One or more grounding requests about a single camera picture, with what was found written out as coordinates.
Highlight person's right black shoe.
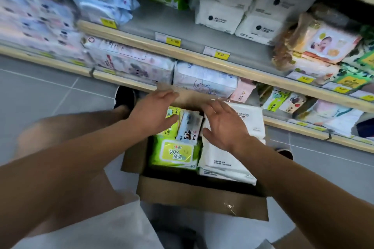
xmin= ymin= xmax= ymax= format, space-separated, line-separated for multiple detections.
xmin=274 ymin=148 xmax=294 ymax=161

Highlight person's right hand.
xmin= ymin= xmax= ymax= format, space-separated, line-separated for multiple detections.
xmin=200 ymin=99 xmax=252 ymax=153

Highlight white blue tissue pack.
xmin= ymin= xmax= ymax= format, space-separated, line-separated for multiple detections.
xmin=173 ymin=61 xmax=239 ymax=98

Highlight person's white shorts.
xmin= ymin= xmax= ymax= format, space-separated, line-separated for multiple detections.
xmin=11 ymin=193 xmax=297 ymax=249

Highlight yellow white price tag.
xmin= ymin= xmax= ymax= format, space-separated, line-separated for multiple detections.
xmin=349 ymin=90 xmax=374 ymax=102
xmin=100 ymin=17 xmax=118 ymax=29
xmin=155 ymin=32 xmax=182 ymax=47
xmin=203 ymin=46 xmax=231 ymax=61
xmin=323 ymin=82 xmax=351 ymax=94
xmin=286 ymin=71 xmax=316 ymax=84

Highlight grey plastic wrapped pack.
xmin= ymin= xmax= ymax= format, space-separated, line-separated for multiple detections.
xmin=309 ymin=3 xmax=360 ymax=32

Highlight brown cardboard box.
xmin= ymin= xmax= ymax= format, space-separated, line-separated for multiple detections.
xmin=121 ymin=82 xmax=269 ymax=222

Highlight small packet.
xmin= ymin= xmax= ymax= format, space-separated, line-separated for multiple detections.
xmin=262 ymin=88 xmax=290 ymax=112
xmin=156 ymin=106 xmax=183 ymax=138

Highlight pink small wipes pack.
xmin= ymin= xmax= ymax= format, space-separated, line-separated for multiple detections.
xmin=229 ymin=78 xmax=257 ymax=103

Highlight black stool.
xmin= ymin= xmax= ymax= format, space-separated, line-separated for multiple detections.
xmin=152 ymin=222 xmax=205 ymax=249

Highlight person's left hand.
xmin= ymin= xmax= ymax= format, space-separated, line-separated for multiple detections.
xmin=126 ymin=89 xmax=180 ymax=138

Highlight pastel floral towel pack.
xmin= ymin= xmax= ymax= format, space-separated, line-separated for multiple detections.
xmin=293 ymin=98 xmax=337 ymax=127

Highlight dark blue printed pack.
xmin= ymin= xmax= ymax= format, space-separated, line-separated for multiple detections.
xmin=352 ymin=111 xmax=374 ymax=138

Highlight person's black shoe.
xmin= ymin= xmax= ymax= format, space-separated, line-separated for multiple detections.
xmin=274 ymin=148 xmax=294 ymax=161
xmin=114 ymin=85 xmax=138 ymax=112

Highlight wooden edged grey shelf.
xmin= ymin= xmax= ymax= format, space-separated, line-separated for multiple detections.
xmin=0 ymin=0 xmax=374 ymax=154

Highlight person's left leg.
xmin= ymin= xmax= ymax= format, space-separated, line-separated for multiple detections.
xmin=14 ymin=105 xmax=132 ymax=238

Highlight person's right forearm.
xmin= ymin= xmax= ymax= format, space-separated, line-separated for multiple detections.
xmin=232 ymin=136 xmax=374 ymax=249

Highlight white pastel towel pack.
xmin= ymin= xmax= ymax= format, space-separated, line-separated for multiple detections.
xmin=323 ymin=108 xmax=364 ymax=138

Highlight person's left black shoe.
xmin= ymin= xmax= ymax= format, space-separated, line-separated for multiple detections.
xmin=114 ymin=85 xmax=138 ymax=112

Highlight person's left forearm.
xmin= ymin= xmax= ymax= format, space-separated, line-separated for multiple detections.
xmin=0 ymin=119 xmax=152 ymax=249

